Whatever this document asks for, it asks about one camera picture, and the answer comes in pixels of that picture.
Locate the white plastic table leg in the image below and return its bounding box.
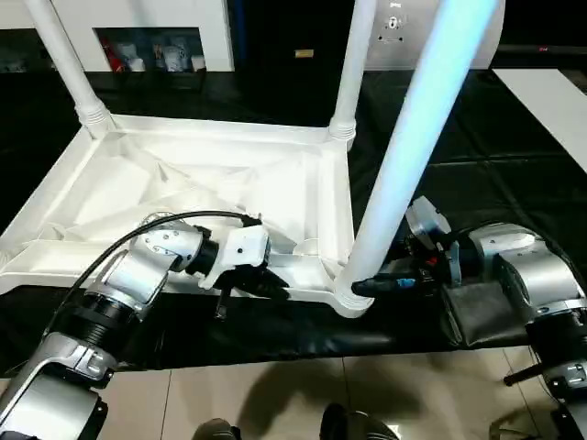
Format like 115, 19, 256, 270
21, 0, 118, 138
334, 0, 499, 308
327, 0, 380, 141

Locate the black stand leg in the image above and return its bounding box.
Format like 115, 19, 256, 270
503, 364, 545, 386

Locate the black work mat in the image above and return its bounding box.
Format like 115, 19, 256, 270
0, 68, 587, 380

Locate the grey cushion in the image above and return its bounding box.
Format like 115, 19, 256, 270
361, 0, 505, 72

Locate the black cabinet with gold label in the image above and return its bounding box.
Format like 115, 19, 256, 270
231, 0, 354, 125

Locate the black bar with red light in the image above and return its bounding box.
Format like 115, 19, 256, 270
499, 43, 587, 55

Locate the red bottle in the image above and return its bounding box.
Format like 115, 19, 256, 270
103, 39, 121, 73

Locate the white sideboard with glass doors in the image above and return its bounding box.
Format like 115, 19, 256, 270
0, 0, 236, 73

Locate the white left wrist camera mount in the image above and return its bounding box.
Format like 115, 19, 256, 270
199, 226, 271, 291

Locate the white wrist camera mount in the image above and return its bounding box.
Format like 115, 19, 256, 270
405, 196, 462, 283
199, 226, 271, 291

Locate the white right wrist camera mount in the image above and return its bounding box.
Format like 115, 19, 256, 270
405, 196, 462, 283

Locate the chrome tube frame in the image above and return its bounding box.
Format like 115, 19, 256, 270
489, 416, 542, 440

